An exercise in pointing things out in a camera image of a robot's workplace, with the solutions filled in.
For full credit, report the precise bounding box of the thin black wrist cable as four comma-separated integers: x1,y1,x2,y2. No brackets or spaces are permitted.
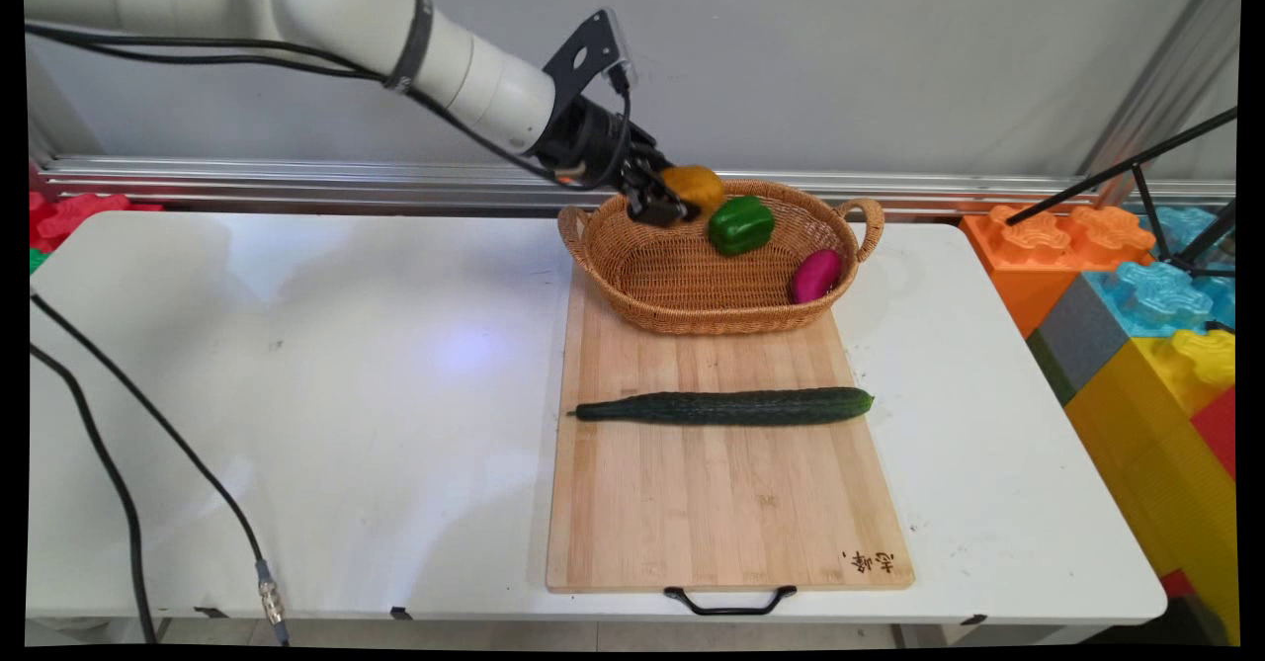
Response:
25,21,635,194

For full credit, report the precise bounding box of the yellow giant building block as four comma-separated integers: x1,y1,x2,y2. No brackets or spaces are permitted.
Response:
1065,328,1241,642

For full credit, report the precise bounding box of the grey giant building block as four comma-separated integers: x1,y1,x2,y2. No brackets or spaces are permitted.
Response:
1026,274,1130,406

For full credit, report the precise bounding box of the red giant building block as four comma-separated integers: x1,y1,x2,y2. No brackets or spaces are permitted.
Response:
1191,387,1237,480

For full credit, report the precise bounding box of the blue giant building block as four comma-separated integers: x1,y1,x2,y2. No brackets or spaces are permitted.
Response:
1082,205,1236,338

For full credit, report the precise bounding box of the black cable with metal connector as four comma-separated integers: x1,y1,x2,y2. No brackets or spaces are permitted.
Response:
30,289,292,646

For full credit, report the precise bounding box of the aluminium rail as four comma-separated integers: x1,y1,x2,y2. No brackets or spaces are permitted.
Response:
35,154,1236,219

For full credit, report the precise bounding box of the black tripod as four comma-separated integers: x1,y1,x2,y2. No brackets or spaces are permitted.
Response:
1006,108,1238,279

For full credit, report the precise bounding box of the dark green cucumber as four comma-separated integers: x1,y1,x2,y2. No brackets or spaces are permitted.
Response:
567,386,876,428

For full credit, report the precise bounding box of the magenta toy eggplant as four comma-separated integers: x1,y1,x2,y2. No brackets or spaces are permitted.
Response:
788,248,844,305

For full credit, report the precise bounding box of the green toy bell pepper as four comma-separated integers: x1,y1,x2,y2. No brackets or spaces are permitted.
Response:
708,195,777,257

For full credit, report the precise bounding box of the woven wicker basket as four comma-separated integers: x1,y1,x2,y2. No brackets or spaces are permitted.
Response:
556,179,886,336

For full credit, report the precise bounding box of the red studded building block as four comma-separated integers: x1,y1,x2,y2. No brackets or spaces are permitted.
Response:
29,191,165,253

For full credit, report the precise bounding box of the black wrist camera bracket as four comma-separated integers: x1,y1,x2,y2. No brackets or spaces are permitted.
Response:
542,8,639,101

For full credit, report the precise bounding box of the orange giant building block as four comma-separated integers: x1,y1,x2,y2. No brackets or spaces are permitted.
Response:
961,204,1157,338

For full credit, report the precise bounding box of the wooden cutting board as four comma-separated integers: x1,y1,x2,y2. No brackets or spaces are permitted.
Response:
546,266,915,595

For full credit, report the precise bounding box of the orange-brown toy potato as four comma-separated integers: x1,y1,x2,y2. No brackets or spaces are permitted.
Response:
660,165,726,219

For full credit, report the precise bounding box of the black cutting board handle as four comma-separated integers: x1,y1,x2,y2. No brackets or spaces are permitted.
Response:
662,585,798,618

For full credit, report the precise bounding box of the thick black cable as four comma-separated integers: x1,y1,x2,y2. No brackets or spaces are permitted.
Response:
30,342,159,645

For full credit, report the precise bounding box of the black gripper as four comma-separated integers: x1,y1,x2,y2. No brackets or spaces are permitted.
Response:
537,96,695,228

